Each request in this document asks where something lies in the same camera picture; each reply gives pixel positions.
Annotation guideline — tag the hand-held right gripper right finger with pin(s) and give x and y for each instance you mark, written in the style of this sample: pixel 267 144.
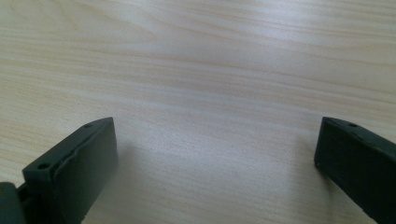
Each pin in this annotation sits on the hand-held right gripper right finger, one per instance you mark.
pixel 358 161

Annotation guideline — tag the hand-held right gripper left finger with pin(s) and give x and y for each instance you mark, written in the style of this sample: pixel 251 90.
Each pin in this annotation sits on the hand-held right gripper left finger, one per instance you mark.
pixel 77 168

